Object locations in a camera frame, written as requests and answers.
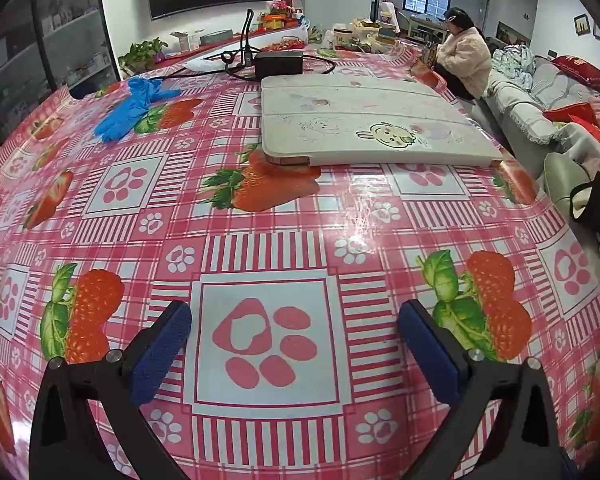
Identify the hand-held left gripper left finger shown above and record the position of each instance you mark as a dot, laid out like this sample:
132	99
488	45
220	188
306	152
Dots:
160	355

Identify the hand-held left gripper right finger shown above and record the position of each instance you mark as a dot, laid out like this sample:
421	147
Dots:
432	355

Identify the pink strawberry print tablecloth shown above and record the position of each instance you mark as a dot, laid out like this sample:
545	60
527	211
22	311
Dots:
280	240

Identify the black bag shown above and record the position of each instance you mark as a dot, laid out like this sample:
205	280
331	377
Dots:
597	205

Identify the pair of blue disposable gloves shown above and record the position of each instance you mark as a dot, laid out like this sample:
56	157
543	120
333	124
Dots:
125	105

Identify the white folding board with stickers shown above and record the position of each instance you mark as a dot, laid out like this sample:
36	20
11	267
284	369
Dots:
360	110

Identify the grey sofa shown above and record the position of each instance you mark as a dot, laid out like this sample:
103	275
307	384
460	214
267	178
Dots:
520	110

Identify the white plastic bag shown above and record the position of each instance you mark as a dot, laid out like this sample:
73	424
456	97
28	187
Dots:
205	64

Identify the green potted plant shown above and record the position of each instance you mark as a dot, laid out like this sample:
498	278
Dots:
142	55

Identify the pale blue quilt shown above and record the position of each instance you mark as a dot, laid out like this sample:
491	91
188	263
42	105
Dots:
515	60

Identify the black power adapter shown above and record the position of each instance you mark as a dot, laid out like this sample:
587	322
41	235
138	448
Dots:
279	64

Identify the small white carton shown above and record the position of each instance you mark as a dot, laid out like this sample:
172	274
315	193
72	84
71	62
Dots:
185	41

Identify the red cushion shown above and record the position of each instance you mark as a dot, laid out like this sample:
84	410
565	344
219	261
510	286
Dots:
582	72

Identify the grey-green flat box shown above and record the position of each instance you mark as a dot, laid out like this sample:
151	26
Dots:
216	38

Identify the glass door cabinet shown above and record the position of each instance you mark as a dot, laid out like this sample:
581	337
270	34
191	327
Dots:
55	35

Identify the pink flower pot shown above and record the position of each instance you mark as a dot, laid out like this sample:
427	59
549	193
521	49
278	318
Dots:
280	7

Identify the small framed wall picture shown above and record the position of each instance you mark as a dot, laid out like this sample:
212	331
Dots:
582	24

